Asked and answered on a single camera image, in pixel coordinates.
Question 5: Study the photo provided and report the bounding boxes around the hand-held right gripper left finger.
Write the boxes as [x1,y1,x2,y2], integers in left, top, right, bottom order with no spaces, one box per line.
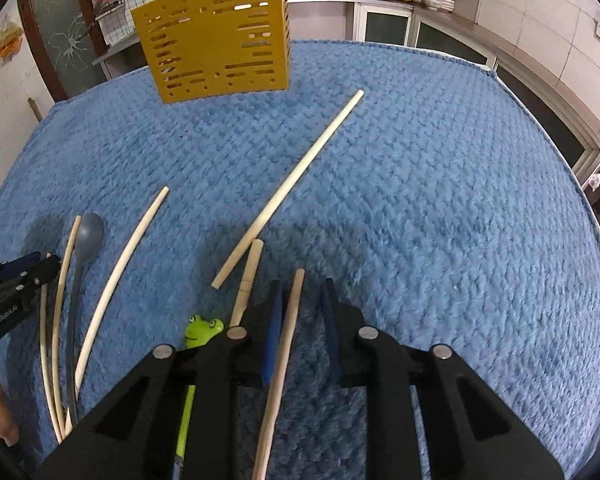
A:
[37,280,285,480]

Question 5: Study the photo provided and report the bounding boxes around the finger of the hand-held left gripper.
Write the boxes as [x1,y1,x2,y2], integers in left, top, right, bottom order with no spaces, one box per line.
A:
[0,254,48,281]
[15,256,62,293]

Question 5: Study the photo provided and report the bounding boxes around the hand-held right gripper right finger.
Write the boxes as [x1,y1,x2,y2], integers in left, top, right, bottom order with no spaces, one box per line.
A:
[321,278,565,480]

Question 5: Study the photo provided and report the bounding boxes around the grey spoon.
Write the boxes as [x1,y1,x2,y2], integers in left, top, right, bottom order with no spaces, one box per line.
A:
[66,212,105,428]

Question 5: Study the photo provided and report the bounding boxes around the notched pale wooden chopstick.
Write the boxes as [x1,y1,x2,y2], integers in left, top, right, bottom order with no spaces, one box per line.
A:
[229,239,265,330]

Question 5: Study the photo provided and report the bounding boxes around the green frog utensil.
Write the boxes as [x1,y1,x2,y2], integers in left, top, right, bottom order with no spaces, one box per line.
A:
[174,313,226,480]

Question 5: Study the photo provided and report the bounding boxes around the long pale wooden chopstick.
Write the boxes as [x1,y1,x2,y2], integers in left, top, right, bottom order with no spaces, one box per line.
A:
[211,89,365,290]

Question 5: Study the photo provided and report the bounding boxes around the yellow perforated utensil holder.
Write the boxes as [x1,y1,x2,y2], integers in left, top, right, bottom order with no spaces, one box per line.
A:
[130,0,293,105]

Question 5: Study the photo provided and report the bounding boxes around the blue fleece blanket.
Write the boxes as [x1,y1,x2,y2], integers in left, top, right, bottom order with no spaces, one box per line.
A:
[0,40,600,480]

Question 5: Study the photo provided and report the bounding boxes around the steel sink counter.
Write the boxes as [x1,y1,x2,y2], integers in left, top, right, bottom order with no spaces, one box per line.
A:
[91,34,143,80]

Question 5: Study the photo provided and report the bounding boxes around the brown frosted glass door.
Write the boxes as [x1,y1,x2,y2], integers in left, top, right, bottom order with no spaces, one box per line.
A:
[16,0,107,104]

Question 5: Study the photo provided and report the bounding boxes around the white kitchen cabinet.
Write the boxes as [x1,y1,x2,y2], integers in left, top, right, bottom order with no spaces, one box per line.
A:
[286,0,501,70]

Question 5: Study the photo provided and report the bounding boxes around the colourful wall sticker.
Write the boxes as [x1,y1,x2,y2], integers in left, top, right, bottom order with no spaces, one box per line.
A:
[0,16,27,67]

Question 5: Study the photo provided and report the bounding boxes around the wire wall rack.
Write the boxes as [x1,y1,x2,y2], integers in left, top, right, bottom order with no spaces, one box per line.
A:
[82,0,148,47]

